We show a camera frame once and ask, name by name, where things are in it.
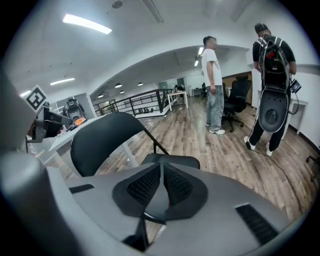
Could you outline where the black chair base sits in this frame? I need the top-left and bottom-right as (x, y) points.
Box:
(305, 154), (320, 181)

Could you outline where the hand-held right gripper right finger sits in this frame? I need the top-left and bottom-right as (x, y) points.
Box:
(163, 164), (209, 221)

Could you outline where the white table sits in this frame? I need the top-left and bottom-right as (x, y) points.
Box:
(49, 116), (139, 169)

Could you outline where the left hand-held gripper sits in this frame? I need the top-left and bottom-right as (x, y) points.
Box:
(24, 84), (74, 144)

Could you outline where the small black device box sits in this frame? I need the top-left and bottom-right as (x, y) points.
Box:
(289, 79), (302, 95)

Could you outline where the black folding chair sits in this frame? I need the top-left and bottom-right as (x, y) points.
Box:
(70, 111), (201, 252)

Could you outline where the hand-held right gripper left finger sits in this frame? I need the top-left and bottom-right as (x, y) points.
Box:
(112, 162), (164, 220)

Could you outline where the grey shell backpack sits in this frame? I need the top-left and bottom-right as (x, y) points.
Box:
(62, 98), (87, 121)
(257, 37), (292, 133)

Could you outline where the black metal railing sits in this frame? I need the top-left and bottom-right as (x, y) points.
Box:
(91, 88), (174, 118)

